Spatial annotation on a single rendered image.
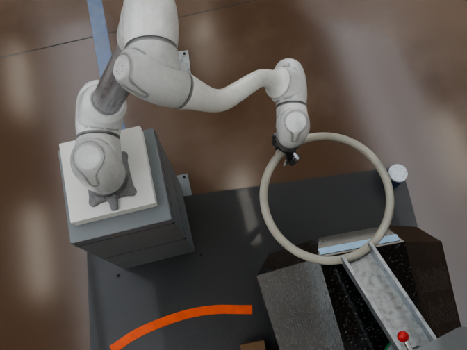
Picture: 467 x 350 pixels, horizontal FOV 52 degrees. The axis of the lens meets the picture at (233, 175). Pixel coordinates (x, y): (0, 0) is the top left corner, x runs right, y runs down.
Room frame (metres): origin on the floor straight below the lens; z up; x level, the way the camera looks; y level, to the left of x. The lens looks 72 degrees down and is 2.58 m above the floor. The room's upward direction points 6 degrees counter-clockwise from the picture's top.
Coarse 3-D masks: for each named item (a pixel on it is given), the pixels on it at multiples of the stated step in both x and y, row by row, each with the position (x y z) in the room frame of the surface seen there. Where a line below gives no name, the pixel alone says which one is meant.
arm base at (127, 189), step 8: (128, 168) 0.63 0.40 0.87; (128, 176) 0.60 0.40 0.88; (128, 184) 0.57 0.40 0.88; (88, 192) 0.55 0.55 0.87; (120, 192) 0.54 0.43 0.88; (128, 192) 0.54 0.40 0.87; (136, 192) 0.54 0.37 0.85; (96, 200) 0.52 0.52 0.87; (104, 200) 0.52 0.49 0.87; (112, 200) 0.51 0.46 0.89; (112, 208) 0.48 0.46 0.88
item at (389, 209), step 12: (348, 144) 0.61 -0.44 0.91; (360, 144) 0.61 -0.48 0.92; (276, 156) 0.59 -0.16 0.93; (372, 156) 0.56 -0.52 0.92; (384, 168) 0.51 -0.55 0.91; (264, 180) 0.51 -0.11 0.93; (384, 180) 0.46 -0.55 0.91; (264, 192) 0.46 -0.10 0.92; (264, 204) 0.42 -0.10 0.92; (264, 216) 0.38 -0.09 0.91; (384, 216) 0.33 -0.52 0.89; (276, 228) 0.33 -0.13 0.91; (384, 228) 0.29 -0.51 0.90; (372, 240) 0.25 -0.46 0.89; (300, 252) 0.24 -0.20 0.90; (360, 252) 0.22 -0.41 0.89; (324, 264) 0.19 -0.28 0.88; (336, 264) 0.19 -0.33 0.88
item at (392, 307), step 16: (368, 256) 0.20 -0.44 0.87; (352, 272) 0.15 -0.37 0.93; (368, 272) 0.14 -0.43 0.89; (384, 272) 0.14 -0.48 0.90; (368, 288) 0.09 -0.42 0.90; (384, 288) 0.08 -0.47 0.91; (400, 288) 0.08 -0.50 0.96; (368, 304) 0.04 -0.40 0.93; (384, 304) 0.03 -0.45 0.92; (400, 304) 0.03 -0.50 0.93; (384, 320) -0.02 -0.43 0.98; (400, 320) -0.02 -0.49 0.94; (416, 320) -0.03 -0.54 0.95; (416, 336) -0.08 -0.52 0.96; (432, 336) -0.08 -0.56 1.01
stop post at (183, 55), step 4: (180, 52) 1.68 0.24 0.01; (184, 52) 1.67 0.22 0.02; (180, 56) 1.65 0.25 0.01; (184, 56) 1.65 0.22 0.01; (188, 56) 1.65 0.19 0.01; (180, 60) 1.62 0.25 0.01; (184, 60) 1.62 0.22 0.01; (188, 60) 1.62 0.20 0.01; (184, 64) 1.59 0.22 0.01; (188, 64) 1.59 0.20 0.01; (184, 68) 1.57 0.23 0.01; (188, 68) 1.56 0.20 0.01
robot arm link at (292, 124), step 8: (280, 104) 0.68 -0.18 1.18; (288, 104) 0.67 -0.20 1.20; (296, 104) 0.67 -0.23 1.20; (304, 104) 0.67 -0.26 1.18; (280, 112) 0.65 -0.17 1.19; (288, 112) 0.62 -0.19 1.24; (296, 112) 0.62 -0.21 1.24; (304, 112) 0.62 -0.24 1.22; (280, 120) 0.61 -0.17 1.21; (288, 120) 0.60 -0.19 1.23; (296, 120) 0.59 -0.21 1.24; (304, 120) 0.59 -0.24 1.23; (280, 128) 0.59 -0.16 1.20; (288, 128) 0.57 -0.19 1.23; (296, 128) 0.57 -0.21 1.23; (304, 128) 0.57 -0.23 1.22; (280, 136) 0.58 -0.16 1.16; (288, 136) 0.56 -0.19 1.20; (296, 136) 0.56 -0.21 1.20; (304, 136) 0.56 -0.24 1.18; (288, 144) 0.56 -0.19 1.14; (296, 144) 0.55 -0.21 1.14
